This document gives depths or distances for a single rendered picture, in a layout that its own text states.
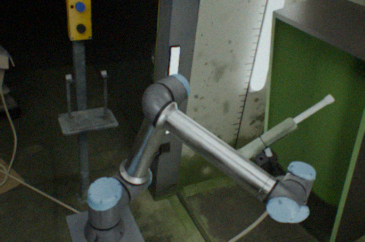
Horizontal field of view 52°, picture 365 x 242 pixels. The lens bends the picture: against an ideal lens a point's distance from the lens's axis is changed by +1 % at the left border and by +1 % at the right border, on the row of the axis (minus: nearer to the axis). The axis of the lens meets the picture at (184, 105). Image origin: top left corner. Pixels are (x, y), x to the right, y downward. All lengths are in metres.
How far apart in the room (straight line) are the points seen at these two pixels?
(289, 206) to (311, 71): 1.18
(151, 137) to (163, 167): 1.19
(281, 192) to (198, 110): 1.44
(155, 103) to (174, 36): 0.98
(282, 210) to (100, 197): 0.82
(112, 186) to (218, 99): 1.16
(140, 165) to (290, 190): 0.72
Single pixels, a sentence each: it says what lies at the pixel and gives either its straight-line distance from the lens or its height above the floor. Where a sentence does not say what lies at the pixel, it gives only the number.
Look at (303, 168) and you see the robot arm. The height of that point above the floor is 1.32.
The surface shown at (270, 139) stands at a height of 1.23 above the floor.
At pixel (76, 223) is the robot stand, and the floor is 0.64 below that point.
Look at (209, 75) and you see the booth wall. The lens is 2.46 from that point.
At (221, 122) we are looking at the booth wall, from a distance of 2.75.
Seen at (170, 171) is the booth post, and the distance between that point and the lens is 2.79.
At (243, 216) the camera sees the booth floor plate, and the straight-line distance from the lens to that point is 2.90.
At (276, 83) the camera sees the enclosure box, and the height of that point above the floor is 1.23.
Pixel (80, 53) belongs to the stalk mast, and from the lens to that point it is 2.29.
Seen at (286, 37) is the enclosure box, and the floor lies 1.49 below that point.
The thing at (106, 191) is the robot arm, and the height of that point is 0.91.
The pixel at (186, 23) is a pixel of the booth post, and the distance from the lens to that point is 2.22.
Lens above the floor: 2.10
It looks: 31 degrees down
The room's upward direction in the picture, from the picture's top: 7 degrees clockwise
